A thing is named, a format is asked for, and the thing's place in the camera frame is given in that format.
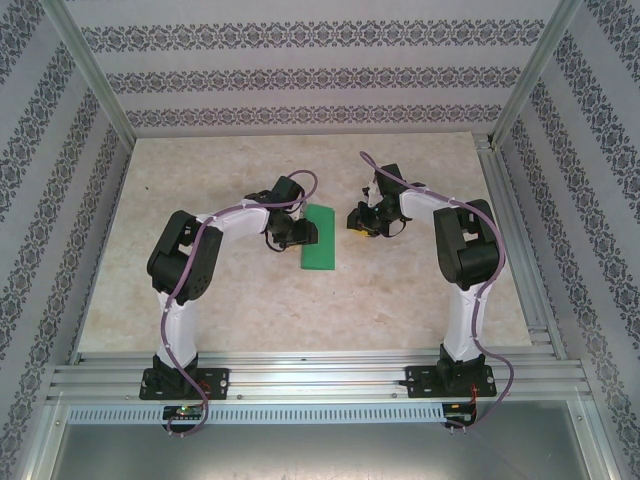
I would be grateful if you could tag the grey metal sheet panel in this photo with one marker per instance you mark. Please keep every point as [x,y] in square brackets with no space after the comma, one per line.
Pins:
[320,450]

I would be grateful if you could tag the aluminium mounting rail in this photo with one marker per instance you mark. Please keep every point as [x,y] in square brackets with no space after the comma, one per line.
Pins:
[310,375]

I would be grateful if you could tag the aluminium side rail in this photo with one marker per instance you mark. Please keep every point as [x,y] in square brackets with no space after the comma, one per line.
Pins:
[520,250]

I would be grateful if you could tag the green paper sheet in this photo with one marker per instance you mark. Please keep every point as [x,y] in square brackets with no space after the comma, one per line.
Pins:
[320,240]

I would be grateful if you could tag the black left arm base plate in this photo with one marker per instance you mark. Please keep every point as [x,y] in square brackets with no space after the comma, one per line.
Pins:
[220,382]

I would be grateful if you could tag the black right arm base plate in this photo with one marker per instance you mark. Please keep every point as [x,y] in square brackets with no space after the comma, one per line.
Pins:
[417,382]

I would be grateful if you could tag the aluminium frame post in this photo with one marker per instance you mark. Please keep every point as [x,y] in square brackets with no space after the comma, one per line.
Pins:
[535,70]
[90,70]

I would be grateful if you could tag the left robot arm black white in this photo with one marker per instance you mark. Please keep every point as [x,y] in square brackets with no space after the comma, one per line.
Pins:
[180,260]

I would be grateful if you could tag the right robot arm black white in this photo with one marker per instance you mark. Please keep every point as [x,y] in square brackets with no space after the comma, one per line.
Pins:
[465,250]

